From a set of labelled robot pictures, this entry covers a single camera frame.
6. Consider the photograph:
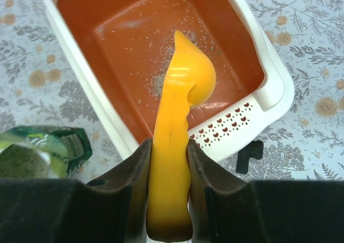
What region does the floral patterned table mat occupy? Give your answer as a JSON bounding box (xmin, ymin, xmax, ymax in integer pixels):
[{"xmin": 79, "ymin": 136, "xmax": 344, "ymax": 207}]
[{"xmin": 1, "ymin": 0, "xmax": 343, "ymax": 182}]

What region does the yellow plastic litter scoop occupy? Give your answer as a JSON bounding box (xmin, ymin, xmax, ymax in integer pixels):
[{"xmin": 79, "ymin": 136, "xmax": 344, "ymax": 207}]
[{"xmin": 146, "ymin": 31, "xmax": 216, "ymax": 242}]

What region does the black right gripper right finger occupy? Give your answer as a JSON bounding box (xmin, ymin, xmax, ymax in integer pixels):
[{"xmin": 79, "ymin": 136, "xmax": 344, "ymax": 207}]
[{"xmin": 188, "ymin": 140, "xmax": 343, "ymax": 242}]

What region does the white and orange litter box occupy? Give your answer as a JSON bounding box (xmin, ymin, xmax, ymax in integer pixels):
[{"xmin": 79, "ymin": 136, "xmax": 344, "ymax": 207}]
[{"xmin": 43, "ymin": 0, "xmax": 295, "ymax": 162}]

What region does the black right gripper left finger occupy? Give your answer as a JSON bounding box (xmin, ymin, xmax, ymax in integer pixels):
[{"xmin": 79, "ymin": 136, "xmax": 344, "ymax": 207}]
[{"xmin": 1, "ymin": 139, "xmax": 152, "ymax": 242}]

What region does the green cat litter bag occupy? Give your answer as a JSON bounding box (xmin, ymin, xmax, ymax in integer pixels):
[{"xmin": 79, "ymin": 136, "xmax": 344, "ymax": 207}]
[{"xmin": 1, "ymin": 125, "xmax": 92, "ymax": 178}]

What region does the grey cat litter pile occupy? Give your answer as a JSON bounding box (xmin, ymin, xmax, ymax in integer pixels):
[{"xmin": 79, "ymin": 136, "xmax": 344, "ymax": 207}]
[{"xmin": 147, "ymin": 73, "xmax": 166, "ymax": 98}]

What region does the small black plastic clip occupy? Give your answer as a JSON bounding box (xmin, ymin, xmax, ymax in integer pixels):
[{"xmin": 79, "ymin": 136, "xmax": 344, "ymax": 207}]
[{"xmin": 236, "ymin": 140, "xmax": 264, "ymax": 174}]

